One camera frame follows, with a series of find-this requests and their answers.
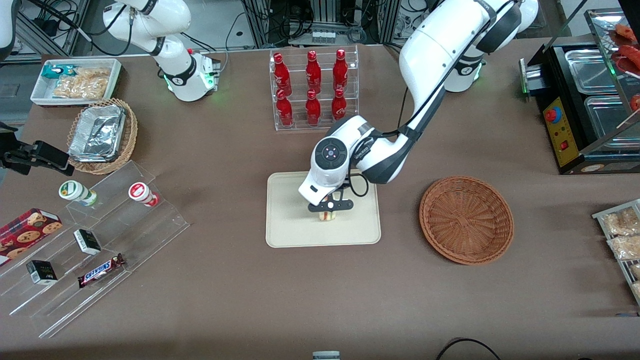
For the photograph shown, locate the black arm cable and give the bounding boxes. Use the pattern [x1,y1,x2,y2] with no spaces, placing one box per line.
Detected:
[347,85,408,197]

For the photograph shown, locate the clear acrylic bottle rack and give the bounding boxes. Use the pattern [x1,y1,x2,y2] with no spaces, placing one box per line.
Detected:
[269,44,360,132]

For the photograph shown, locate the tray of packaged snacks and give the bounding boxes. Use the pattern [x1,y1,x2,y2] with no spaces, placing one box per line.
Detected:
[592,199,640,307]

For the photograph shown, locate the black table cable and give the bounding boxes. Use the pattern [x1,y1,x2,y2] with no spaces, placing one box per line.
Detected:
[435,338,502,360]

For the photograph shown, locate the clear acrylic stepped shelf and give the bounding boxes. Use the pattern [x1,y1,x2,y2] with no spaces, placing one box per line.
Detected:
[0,160,191,339]

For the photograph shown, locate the cream rectangular tray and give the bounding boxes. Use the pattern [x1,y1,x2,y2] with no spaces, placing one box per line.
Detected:
[265,171,382,249]

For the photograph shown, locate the aluminium profile frame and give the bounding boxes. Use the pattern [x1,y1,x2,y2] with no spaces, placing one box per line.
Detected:
[242,0,401,48]

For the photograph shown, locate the brown wicker basket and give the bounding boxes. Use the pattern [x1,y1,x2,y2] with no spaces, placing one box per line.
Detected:
[419,175,515,266]

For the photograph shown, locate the steel food pan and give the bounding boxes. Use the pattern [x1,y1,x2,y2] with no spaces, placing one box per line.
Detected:
[584,95,640,151]
[565,48,621,95]

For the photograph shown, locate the light wicker basket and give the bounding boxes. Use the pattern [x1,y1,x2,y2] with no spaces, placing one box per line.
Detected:
[66,97,139,175]

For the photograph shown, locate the red lid yogurt cup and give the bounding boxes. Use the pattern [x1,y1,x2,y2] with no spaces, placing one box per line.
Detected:
[128,182,161,208]

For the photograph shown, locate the black hot food display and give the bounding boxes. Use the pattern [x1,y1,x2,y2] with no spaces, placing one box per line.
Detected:
[519,7,640,176]

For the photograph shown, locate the teal snack packet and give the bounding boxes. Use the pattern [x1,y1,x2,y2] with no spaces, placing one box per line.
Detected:
[41,64,76,80]

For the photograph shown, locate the stacked foil containers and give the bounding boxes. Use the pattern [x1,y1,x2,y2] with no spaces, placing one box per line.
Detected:
[68,104,127,163]

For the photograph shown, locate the Snickers chocolate bar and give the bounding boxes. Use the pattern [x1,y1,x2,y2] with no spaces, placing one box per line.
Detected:
[77,253,126,289]

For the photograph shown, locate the green lid yogurt cup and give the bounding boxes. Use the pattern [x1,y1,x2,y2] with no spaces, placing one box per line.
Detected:
[58,180,99,207]

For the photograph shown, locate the white rectangular bin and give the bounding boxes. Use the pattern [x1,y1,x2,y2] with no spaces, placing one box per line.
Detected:
[30,58,123,108]

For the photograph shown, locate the small black carton box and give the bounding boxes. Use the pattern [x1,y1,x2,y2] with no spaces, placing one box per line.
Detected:
[73,228,102,256]
[26,259,58,286]

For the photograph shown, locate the red tartan cookie box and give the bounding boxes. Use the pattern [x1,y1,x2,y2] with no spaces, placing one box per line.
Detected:
[0,208,64,267]

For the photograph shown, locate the red cola bottle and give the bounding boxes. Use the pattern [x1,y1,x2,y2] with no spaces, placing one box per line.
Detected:
[305,89,322,126]
[331,88,348,121]
[276,89,294,127]
[273,53,293,96]
[333,48,349,91]
[305,50,322,93]

